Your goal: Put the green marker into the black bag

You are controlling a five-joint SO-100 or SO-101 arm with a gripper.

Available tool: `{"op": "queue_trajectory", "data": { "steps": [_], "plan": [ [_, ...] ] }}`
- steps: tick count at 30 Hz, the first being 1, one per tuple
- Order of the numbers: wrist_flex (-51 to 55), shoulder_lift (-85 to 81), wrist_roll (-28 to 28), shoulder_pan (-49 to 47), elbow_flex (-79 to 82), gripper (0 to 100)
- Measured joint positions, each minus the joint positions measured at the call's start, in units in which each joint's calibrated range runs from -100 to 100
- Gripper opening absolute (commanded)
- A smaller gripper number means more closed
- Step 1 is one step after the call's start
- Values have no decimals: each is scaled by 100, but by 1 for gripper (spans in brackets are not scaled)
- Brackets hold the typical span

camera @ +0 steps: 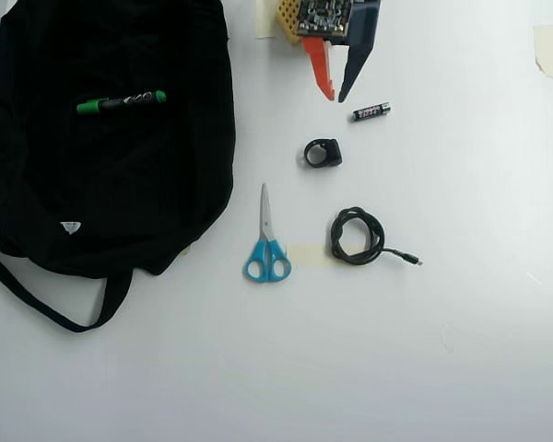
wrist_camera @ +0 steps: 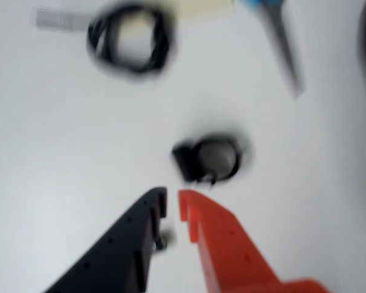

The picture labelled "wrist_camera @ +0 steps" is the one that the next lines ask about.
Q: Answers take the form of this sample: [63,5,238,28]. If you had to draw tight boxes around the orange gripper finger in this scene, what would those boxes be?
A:
[177,189,334,293]

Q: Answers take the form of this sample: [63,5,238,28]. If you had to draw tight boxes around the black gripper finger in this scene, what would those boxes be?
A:
[41,186,169,293]

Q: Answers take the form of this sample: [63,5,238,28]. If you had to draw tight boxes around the short beige masking tape strip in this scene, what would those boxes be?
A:
[173,0,236,20]

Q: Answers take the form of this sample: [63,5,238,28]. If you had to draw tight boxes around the black plastic ring clamp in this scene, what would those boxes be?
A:
[171,132,244,186]

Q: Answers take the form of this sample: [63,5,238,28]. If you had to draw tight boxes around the coiled black USB cable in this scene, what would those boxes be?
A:
[34,4,177,78]

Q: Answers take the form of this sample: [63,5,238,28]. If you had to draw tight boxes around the blue handled scissors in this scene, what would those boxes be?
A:
[240,0,306,99]

